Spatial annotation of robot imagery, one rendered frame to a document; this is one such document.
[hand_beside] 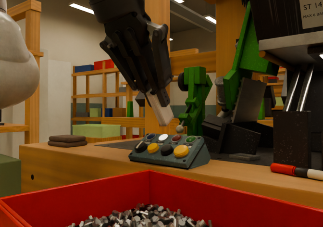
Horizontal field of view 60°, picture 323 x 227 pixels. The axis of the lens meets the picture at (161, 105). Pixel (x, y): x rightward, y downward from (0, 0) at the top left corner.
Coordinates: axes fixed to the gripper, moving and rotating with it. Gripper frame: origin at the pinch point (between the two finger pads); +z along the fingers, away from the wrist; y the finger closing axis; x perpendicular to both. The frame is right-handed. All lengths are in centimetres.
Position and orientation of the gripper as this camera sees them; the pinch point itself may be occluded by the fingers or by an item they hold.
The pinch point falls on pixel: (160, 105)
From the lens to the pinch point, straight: 49.1
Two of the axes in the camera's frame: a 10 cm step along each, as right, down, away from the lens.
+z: 3.5, 8.3, 4.4
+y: 7.9, -0.1, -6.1
